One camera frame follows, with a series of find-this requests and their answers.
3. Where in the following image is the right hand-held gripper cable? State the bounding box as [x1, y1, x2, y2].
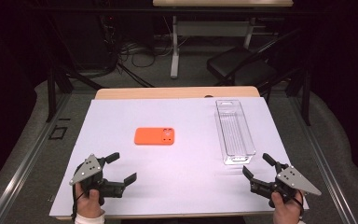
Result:
[293, 189, 306, 218]

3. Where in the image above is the black folding chair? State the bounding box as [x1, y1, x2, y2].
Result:
[206, 27, 306, 94]

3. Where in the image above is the hand-held gripper cable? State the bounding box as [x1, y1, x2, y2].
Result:
[293, 189, 306, 218]
[71, 183, 85, 222]

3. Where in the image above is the metal floor rail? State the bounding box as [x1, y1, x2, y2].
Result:
[287, 96, 358, 224]
[0, 92, 73, 224]

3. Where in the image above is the bundle of floor cables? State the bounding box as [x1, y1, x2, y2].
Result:
[117, 36, 175, 68]

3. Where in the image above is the white-legged desk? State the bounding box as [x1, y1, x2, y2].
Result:
[152, 0, 294, 79]

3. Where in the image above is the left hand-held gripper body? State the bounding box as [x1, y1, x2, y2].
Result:
[69, 153, 126, 205]

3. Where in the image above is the wooden table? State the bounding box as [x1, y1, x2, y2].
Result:
[55, 86, 306, 221]

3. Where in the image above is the white table sheet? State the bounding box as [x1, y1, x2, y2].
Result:
[48, 96, 310, 217]

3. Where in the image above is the black metal stand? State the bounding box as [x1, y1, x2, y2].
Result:
[45, 18, 106, 123]
[287, 66, 311, 126]

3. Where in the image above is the clear plastic tray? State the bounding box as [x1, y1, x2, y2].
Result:
[213, 99, 257, 166]

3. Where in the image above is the orange phone case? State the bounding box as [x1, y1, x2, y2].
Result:
[133, 127, 175, 147]

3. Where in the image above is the person's right hand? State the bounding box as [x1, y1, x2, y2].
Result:
[271, 189, 304, 224]

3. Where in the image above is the left hand-held gripper cable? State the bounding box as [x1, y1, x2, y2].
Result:
[71, 183, 85, 222]

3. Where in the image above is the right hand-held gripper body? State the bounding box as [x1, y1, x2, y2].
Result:
[250, 162, 323, 209]

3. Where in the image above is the person's left hand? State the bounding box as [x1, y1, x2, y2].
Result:
[74, 183, 106, 218]

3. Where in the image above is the dark equipment rack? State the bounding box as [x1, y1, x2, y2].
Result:
[52, 12, 120, 72]

